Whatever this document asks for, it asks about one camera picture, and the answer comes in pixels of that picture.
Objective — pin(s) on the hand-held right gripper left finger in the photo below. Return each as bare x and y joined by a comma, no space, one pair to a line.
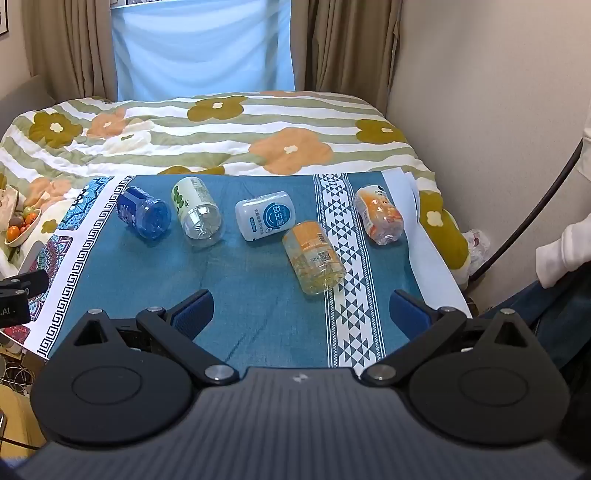
197,310

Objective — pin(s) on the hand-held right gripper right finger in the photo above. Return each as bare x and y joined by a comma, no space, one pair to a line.
408,312

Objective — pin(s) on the yellow plastic bottle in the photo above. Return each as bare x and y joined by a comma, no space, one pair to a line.
314,256

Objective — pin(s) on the white paper sheet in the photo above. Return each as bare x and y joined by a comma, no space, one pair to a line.
434,258

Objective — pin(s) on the blue patterned cloth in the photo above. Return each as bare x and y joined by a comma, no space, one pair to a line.
258,295

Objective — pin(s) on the white fruit dish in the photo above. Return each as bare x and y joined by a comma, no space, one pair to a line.
18,236

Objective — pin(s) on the pile of small fruits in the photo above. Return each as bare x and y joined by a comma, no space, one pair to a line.
22,222

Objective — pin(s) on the white plastic bag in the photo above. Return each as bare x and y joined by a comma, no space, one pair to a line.
475,251

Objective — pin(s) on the beige printed cloth bag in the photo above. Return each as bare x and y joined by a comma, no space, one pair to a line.
7,205

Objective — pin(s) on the clear bottle green white label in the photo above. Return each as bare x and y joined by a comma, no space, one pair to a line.
197,212

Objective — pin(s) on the blue plastic bottle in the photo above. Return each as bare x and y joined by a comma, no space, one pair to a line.
143,212

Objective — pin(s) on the white bottle blue label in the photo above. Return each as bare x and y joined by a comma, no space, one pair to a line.
264,214

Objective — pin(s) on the person's blue jeans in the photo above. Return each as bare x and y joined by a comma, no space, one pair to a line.
549,318

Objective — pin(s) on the person's white sweater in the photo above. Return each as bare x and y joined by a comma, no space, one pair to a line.
564,253

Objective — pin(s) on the floral striped blanket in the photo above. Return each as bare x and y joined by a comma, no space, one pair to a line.
221,134

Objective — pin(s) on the grey headboard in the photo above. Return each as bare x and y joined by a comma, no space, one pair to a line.
23,99

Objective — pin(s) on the beige curtain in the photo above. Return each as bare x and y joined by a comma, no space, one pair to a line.
69,46
346,46

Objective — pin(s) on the light blue sheer curtain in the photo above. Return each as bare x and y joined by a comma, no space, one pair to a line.
203,50

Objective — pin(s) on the framed wall picture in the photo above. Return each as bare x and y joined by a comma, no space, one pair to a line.
2,16

